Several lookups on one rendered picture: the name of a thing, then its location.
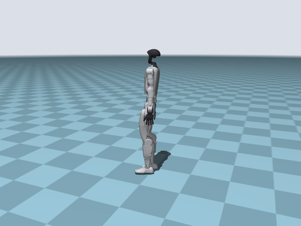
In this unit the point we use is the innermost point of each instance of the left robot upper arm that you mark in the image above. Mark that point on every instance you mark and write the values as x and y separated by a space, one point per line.
150 78

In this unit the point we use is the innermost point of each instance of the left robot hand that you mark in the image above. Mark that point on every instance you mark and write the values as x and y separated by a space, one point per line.
149 117

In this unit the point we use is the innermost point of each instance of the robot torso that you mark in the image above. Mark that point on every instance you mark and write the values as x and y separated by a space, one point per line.
156 81

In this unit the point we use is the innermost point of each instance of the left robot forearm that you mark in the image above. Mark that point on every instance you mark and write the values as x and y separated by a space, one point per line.
150 97

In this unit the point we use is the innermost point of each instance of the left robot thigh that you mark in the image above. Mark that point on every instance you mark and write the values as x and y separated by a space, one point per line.
143 127

